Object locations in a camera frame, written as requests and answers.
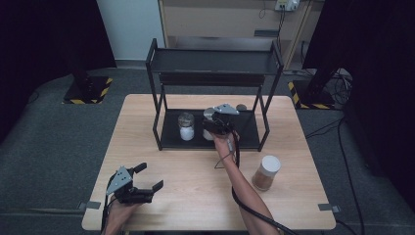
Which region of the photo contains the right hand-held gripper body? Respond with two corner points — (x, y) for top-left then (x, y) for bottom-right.
(210, 103), (240, 136)

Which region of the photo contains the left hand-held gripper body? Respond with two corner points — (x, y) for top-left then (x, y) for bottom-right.
(106, 165), (155, 205)

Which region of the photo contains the white-lidded jar of white powder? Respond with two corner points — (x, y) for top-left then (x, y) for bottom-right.
(202, 107), (217, 142)

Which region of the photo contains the silver-lidded jar of white powder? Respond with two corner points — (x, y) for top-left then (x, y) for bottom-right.
(177, 112), (196, 142)

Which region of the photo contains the black two-tier metal rack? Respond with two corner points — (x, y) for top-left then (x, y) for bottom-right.
(145, 37), (285, 153)

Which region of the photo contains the person's left hand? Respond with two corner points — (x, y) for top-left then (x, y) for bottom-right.
(106, 195), (142, 229)

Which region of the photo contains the person's right hand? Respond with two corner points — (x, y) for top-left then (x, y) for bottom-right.
(212, 130), (241, 162)

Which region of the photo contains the grey tape strip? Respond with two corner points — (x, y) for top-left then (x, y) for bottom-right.
(317, 203), (342, 213)
(77, 201), (102, 211)

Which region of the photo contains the white-lidded jar of brown powder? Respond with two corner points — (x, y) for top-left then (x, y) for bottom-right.
(252, 155), (282, 192)

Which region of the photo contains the black stand base, striped tape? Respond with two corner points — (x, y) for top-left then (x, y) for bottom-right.
(62, 58), (114, 106)
(287, 67), (337, 111)

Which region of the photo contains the wooden cabinet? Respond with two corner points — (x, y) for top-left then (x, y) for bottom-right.
(158, 0), (316, 70)

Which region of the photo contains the white power strip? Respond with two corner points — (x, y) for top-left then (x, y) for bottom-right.
(274, 0), (300, 12)

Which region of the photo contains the dark curtain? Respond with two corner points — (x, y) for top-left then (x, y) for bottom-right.
(0, 0), (117, 141)
(302, 0), (415, 205)

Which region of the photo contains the left hand-held gripper cable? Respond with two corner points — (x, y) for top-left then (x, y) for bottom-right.
(100, 174), (119, 233)

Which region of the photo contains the hand-held gripper cable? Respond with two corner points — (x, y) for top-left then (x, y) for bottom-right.
(230, 129), (299, 235)
(100, 174), (119, 233)

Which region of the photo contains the right hand-held gripper cable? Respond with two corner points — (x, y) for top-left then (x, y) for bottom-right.
(230, 129), (299, 235)

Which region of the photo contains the black power strip cable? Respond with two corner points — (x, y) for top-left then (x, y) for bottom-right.
(276, 9), (287, 55)

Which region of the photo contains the bundle of cables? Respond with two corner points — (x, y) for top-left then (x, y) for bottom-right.
(326, 69), (354, 106)

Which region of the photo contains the black floor cable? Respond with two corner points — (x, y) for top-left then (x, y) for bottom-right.
(304, 117), (366, 235)

